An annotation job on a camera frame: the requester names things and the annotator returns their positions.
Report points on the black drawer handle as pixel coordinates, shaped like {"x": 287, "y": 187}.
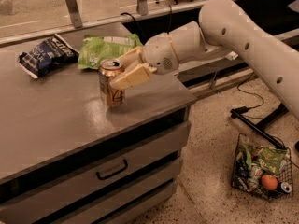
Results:
{"x": 112, "y": 171}

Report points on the black wire basket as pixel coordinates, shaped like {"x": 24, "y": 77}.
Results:
{"x": 262, "y": 171}

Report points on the green chip bag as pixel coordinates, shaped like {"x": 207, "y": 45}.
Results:
{"x": 96, "y": 48}

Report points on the metal railing post left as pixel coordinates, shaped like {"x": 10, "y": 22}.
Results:
{"x": 74, "y": 14}

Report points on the grey drawer cabinet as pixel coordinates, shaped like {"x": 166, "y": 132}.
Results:
{"x": 65, "y": 189}

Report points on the green snack bag in basket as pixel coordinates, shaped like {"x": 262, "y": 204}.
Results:
{"x": 270, "y": 159}

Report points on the red apple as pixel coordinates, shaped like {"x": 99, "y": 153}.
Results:
{"x": 269, "y": 182}

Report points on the blue can in basket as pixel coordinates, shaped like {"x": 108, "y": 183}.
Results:
{"x": 284, "y": 187}

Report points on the orange soda can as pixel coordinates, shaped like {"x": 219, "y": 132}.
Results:
{"x": 108, "y": 69}

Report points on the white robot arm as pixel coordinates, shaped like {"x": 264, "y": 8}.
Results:
{"x": 223, "y": 27}

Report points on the blue chip bag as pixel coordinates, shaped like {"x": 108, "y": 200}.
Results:
{"x": 48, "y": 54}

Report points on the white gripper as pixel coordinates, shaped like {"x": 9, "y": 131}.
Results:
{"x": 159, "y": 56}

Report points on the metal railing post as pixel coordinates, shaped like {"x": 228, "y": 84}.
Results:
{"x": 74, "y": 14}
{"x": 142, "y": 7}

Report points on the metal railing post middle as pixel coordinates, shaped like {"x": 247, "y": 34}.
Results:
{"x": 142, "y": 7}

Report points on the black stand base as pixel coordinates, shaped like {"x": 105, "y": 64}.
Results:
{"x": 260, "y": 127}

